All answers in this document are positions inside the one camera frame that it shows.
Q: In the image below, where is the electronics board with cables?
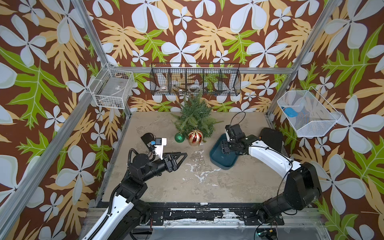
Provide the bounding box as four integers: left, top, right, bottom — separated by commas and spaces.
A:
254, 229, 278, 240

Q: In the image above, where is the blue object in basket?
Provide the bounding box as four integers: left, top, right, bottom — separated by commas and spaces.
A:
283, 108, 299, 118

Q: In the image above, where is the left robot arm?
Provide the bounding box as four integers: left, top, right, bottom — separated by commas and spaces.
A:
83, 148, 188, 240

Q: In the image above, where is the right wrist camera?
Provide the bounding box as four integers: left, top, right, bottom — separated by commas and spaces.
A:
225, 124, 246, 142

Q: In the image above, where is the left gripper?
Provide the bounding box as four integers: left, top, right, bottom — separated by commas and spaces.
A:
140, 150, 185, 184

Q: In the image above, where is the white mesh basket right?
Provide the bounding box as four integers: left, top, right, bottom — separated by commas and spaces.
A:
277, 87, 342, 138

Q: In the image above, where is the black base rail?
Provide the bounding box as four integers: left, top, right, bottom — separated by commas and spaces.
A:
131, 202, 286, 226

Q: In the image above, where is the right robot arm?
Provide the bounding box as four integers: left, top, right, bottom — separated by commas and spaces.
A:
221, 123, 322, 225

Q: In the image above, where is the black pad left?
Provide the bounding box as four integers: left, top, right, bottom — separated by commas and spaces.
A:
141, 133, 156, 148

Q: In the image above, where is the black wire basket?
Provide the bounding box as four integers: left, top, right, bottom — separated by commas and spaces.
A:
150, 63, 242, 96

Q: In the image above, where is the green glitter ball ornament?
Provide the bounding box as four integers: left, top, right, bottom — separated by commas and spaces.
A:
175, 133, 186, 143

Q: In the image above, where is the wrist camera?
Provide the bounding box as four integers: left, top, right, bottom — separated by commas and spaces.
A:
150, 138, 167, 160
225, 124, 246, 142

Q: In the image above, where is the small green christmas tree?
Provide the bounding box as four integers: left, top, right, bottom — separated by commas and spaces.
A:
172, 93, 220, 139

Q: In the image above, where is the white wire basket left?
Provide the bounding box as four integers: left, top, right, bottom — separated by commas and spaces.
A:
90, 68, 135, 110

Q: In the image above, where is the teal plastic bin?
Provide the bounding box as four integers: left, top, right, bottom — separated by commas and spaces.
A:
210, 134, 239, 170

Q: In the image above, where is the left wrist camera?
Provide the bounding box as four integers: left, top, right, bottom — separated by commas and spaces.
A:
150, 138, 167, 160

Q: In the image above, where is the red gold striped ornament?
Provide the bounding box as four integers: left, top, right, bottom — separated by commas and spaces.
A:
188, 130, 204, 147

